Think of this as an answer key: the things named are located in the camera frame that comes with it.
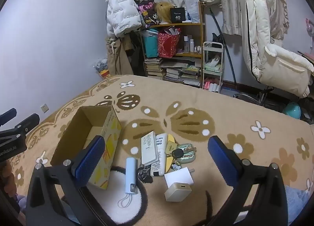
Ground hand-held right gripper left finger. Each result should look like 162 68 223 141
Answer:
26 135 106 226

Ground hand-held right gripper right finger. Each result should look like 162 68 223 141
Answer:
207 135 290 226

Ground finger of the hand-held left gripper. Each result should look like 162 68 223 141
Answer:
15 114 40 134
0 108 17 126

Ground cardboard box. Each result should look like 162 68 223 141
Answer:
50 105 122 190

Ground grey cosmetic tube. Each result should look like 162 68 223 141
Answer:
118 157 138 208

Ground white plug charger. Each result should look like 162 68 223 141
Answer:
164 167 195 188

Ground black car key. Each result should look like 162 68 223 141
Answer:
172 146 197 160

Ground black key bunch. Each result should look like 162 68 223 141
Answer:
137 163 154 183

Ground yellow banana-shaped object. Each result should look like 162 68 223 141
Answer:
165 134 177 171

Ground white translucent plastic item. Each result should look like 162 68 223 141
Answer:
141 131 159 165

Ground white air conditioner remote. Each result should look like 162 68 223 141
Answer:
150 133 168 177

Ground person's left hand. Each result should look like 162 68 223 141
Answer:
0 161 17 197

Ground green patterned case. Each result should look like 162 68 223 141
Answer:
177 143 197 163

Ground beige flower-patterned blanket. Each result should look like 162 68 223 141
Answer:
10 74 314 226

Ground pink and white rolls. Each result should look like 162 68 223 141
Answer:
204 81 220 93

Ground person's light blue fleece clothing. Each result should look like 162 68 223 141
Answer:
285 185 310 223

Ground teal round object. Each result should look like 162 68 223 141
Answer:
282 102 302 120

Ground white trolley cart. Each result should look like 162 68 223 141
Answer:
202 41 225 93

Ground clear bag of plush toys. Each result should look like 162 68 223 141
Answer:
93 57 109 72

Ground green tissue pack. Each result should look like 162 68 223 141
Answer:
205 56 221 71

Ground pile of magazines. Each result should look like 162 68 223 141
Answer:
162 59 203 87

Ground beige coat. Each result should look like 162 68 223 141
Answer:
107 36 134 76

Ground stack of books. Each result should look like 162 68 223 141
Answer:
144 57 163 80

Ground dark hanging clothes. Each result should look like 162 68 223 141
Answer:
123 31 148 76

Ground dark blue hoop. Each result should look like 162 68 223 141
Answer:
208 7 237 89

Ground black pouch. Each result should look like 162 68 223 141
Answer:
211 32 224 49

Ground red patterned gift bag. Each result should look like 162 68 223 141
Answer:
158 27 181 58

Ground teal bag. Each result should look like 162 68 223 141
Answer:
143 30 159 58

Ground wooden shelf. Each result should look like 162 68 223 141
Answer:
140 2 206 89

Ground white puffer jacket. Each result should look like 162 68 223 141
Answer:
105 0 143 39

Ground black printed box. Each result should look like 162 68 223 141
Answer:
170 7 186 24

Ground purple patterned plush bag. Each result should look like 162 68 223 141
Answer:
137 0 161 25

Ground white plastic bag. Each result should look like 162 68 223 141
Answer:
183 0 201 23

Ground blonde wig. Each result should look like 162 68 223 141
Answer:
154 2 176 24

